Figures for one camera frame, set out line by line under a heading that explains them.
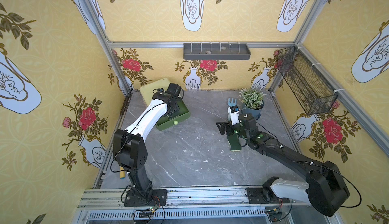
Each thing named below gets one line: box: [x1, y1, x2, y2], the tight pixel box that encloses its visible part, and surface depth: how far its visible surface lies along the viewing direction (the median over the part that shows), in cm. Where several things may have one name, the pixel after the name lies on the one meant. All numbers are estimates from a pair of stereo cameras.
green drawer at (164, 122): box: [155, 98, 191, 131], surface depth 83 cm
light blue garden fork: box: [227, 97, 238, 107], surface depth 112 cm
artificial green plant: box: [239, 87, 267, 110], surface depth 95 cm
